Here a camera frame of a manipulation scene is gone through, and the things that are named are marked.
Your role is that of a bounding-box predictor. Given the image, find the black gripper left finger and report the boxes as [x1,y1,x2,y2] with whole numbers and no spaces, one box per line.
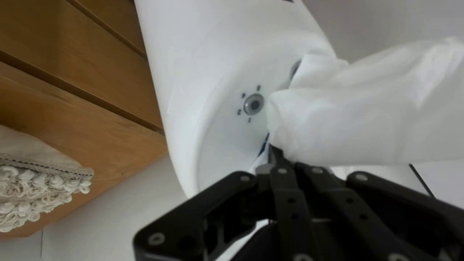
[132,143,311,261]

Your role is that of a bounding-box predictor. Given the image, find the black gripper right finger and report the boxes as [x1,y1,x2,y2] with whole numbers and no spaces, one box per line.
[288,162,464,261]

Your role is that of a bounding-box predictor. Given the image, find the white towel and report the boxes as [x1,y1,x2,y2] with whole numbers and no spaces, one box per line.
[265,34,464,168]

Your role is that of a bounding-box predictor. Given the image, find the white tower fan heater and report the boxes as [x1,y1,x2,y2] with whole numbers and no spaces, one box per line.
[133,0,340,198]

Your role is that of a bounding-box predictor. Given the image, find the blue white patterned rug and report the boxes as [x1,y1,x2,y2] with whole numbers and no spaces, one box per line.
[0,123,95,234]

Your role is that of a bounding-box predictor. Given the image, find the wooden dresser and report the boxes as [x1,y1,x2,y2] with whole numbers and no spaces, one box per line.
[0,0,169,242]

